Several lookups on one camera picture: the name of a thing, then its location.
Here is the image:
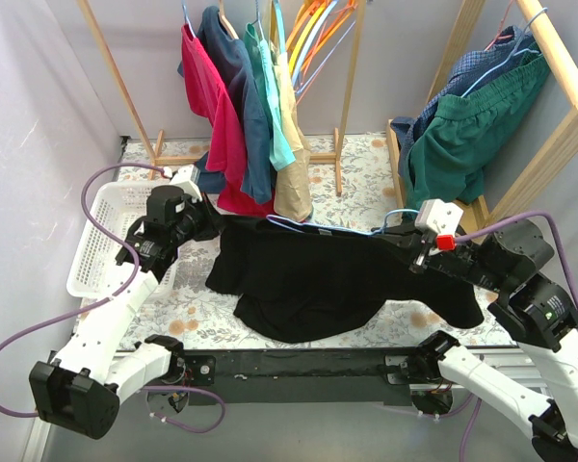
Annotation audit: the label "light blue wire hanger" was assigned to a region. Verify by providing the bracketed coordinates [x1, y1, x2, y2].
[180, 0, 196, 37]
[266, 208, 419, 237]

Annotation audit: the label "black printed t shirt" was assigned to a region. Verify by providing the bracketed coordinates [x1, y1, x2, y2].
[205, 216, 484, 344]

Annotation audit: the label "magenta t shirt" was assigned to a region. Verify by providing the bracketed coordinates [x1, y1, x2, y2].
[181, 24, 273, 217]

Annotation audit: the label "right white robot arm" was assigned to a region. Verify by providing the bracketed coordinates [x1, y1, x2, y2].
[376, 212, 578, 461]

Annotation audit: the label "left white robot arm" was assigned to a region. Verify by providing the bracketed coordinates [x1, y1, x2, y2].
[29, 180, 223, 439]

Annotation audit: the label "teal green shirt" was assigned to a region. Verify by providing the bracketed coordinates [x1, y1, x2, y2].
[244, 22, 296, 171]

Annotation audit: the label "navy blue t shirt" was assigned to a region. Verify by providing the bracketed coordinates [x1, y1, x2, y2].
[197, 5, 274, 207]

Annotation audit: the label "floral table cloth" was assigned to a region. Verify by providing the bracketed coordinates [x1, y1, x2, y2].
[121, 132, 512, 349]

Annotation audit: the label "white plastic laundry basket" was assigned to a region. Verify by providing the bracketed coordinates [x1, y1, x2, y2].
[66, 181, 162, 299]

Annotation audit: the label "wooden clothes rack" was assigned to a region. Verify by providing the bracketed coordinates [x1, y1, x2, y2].
[76, 0, 370, 197]
[385, 0, 578, 237]

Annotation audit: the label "beige garment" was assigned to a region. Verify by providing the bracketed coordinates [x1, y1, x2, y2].
[273, 50, 315, 223]

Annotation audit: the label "dark green shorts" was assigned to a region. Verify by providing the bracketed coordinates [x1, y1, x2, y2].
[403, 45, 550, 210]

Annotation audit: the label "right wooden clothes rack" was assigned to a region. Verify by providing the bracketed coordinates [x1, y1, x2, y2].
[385, 0, 578, 237]

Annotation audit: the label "blue checkered shorts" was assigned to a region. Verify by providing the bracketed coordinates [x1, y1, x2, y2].
[390, 26, 540, 175]

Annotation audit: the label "orange plastic hangers bunch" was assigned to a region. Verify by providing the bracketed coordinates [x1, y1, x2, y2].
[285, 0, 358, 102]

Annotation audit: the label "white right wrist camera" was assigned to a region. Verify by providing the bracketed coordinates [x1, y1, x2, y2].
[414, 198, 463, 251]

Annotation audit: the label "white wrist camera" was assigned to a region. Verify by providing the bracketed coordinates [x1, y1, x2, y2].
[414, 198, 463, 251]
[163, 165, 202, 202]

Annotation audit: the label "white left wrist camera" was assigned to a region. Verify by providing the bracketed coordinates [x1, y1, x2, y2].
[163, 165, 202, 202]

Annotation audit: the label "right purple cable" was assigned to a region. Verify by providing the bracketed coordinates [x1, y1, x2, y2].
[455, 209, 578, 462]

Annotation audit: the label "purple cable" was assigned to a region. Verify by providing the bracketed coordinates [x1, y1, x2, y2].
[0, 162, 174, 419]
[455, 209, 578, 462]

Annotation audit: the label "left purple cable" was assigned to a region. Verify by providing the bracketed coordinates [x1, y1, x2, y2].
[0, 162, 174, 419]

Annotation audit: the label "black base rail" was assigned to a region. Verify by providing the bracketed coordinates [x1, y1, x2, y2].
[144, 346, 478, 410]

